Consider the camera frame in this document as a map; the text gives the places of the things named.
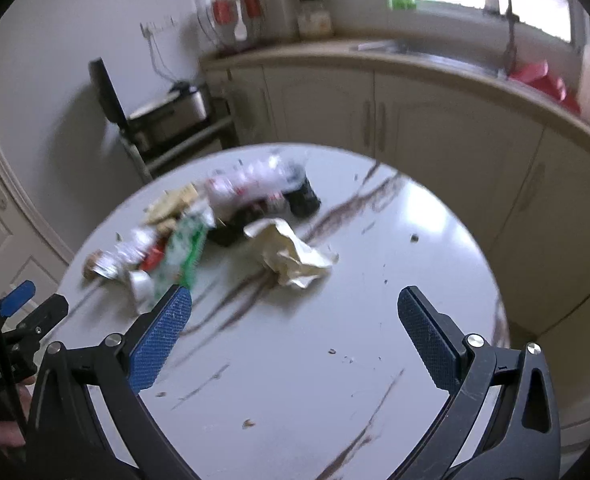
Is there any beige yellow wrapper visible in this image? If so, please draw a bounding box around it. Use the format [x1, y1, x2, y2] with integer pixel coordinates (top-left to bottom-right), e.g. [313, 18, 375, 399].
[142, 183, 199, 233]

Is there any steel rice cooker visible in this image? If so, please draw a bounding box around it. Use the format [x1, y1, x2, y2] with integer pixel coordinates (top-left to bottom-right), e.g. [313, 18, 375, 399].
[89, 57, 212, 156]

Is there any person's left hand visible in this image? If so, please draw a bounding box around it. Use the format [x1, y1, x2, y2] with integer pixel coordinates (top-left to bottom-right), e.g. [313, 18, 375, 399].
[0, 382, 33, 448]

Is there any black snack wrapper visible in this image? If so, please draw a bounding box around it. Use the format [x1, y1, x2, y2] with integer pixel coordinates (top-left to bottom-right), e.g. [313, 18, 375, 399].
[209, 207, 266, 247]

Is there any beige paper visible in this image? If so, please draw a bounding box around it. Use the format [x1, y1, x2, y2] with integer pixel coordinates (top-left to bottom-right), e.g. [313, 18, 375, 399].
[244, 217, 340, 289]

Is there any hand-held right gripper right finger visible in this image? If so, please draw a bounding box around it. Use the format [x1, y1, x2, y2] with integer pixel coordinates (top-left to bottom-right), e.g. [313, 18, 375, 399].
[397, 286, 563, 480]

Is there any steel sink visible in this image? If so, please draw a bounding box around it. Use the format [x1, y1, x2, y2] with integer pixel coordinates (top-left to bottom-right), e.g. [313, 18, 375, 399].
[352, 40, 511, 78]

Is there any white appliance stand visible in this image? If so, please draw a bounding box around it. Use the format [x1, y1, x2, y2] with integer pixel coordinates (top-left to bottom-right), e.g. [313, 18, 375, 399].
[120, 100, 236, 183]

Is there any white plastic wrapper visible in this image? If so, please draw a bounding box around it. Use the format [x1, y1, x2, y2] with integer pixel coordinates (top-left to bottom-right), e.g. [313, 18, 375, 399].
[126, 269, 161, 317]

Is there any red plastic basin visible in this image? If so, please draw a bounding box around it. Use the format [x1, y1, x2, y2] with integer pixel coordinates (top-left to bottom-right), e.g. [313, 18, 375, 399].
[508, 60, 581, 113]

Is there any cream kitchen cabinet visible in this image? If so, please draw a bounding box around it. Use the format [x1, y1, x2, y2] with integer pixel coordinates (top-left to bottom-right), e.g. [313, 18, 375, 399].
[200, 37, 590, 441]

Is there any clear plastic bag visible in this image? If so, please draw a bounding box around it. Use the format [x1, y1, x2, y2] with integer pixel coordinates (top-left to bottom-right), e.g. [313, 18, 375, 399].
[204, 157, 303, 213]

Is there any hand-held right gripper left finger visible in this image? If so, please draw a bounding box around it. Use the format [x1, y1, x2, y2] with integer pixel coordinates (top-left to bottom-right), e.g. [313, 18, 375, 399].
[25, 284, 201, 480]

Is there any clear storage jar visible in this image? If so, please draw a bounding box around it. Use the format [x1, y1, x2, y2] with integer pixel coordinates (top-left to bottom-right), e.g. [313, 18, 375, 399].
[296, 0, 334, 38]

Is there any black cable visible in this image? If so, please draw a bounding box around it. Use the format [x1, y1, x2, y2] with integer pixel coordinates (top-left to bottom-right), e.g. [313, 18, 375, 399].
[0, 280, 28, 461]

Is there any wall socket strip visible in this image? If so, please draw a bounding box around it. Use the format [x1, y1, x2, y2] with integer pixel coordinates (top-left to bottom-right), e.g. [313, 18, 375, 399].
[140, 17, 176, 36]

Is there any white rice spoon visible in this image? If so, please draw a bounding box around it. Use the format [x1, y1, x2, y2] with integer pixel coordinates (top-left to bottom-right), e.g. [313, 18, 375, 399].
[233, 0, 248, 41]

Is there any silver foil wrapper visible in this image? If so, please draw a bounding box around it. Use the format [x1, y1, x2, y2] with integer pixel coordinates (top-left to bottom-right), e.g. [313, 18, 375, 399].
[84, 227, 157, 281]

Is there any green white wrapper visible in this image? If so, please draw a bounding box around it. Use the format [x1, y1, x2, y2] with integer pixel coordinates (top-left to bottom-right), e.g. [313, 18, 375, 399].
[150, 208, 217, 306]

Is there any wire utensil rack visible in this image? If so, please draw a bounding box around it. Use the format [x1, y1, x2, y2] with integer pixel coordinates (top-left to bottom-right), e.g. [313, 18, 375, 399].
[195, 0, 266, 53]

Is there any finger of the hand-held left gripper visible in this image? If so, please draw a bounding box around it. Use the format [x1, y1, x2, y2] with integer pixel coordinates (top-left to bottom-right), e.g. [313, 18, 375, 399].
[0, 280, 36, 317]
[5, 294, 70, 361]

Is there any red wrapper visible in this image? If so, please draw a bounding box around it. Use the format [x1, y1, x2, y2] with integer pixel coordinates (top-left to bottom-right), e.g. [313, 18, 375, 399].
[140, 242, 168, 273]

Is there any white door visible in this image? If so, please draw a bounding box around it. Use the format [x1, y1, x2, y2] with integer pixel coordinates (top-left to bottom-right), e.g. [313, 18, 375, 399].
[0, 85, 76, 286]

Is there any metal faucet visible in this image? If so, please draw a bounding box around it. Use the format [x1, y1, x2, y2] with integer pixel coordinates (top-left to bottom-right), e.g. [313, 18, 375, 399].
[462, 0, 521, 78]

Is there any cooker power cable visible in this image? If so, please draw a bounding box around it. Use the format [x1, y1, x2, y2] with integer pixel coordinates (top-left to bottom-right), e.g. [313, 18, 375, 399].
[147, 35, 186, 86]

